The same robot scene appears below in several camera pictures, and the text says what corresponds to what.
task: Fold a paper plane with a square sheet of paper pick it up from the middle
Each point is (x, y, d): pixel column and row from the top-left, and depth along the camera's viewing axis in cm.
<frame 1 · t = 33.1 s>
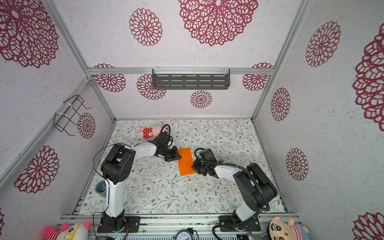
left hand: (181, 158, 98), fingers closed
right hand: (190, 164, 91), fingers closed
pink pig plush toy: (150, 133, 105), point 7 cm above the table

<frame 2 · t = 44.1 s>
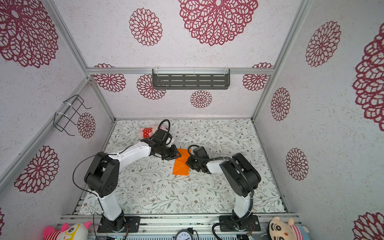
left hand: (179, 158, 90), fingers open
right hand: (184, 160, 95), fingers closed
orange square paper sheet: (180, 167, 95), on the table
the other named things where they were.

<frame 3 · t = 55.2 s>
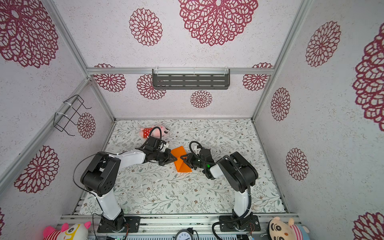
left hand: (176, 160, 92), fingers closed
right hand: (180, 156, 91), fingers open
orange square paper sheet: (181, 166, 92), point 5 cm above the table
the other named things where they were.

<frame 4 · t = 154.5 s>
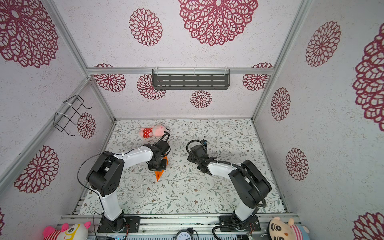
left hand: (159, 171, 93), fingers closed
right hand: (191, 152, 93), fingers open
orange square paper sheet: (159, 173, 94), on the table
the other named things where they were.

